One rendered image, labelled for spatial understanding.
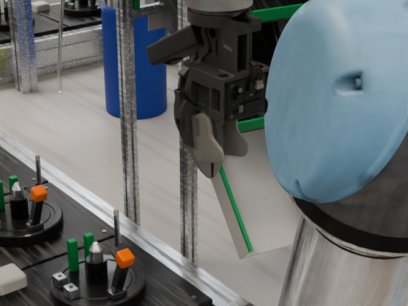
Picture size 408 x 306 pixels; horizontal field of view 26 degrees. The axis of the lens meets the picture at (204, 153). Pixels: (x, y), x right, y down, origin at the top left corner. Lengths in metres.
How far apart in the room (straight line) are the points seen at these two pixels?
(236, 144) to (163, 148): 0.99
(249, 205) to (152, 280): 0.19
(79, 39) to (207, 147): 1.57
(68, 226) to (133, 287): 0.25
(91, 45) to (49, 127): 0.48
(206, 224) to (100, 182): 0.29
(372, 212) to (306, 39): 0.10
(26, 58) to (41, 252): 1.03
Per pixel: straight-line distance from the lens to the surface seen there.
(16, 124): 2.21
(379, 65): 0.45
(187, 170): 1.38
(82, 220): 1.51
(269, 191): 1.41
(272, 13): 1.24
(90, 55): 2.60
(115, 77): 2.17
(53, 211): 1.51
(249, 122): 1.27
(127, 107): 1.49
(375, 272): 0.56
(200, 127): 1.03
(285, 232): 1.39
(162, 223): 1.71
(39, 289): 1.34
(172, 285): 1.33
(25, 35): 2.37
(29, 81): 2.41
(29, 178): 1.67
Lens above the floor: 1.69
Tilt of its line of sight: 24 degrees down
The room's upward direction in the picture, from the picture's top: straight up
